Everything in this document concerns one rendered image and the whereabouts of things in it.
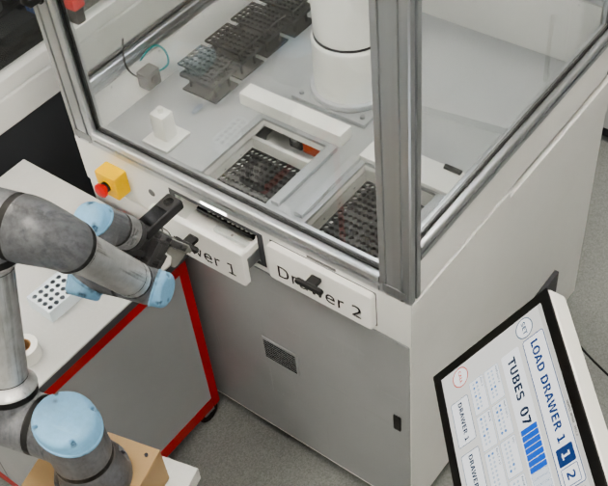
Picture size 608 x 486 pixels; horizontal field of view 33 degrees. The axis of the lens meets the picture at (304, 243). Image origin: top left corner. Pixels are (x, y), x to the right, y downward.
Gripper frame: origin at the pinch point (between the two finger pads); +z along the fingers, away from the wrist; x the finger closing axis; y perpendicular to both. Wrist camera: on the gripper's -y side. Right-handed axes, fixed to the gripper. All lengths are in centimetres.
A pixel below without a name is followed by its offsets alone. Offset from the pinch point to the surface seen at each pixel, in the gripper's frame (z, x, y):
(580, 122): 54, 55, -71
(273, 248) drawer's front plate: 4.6, 19.3, -8.6
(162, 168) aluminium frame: 0.5, -15.0, -13.6
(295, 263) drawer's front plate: 5.5, 25.7, -7.8
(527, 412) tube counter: -21, 92, -4
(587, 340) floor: 129, 66, -25
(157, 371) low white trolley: 33.6, -11.2, 35.1
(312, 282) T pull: 4.8, 31.7, -5.9
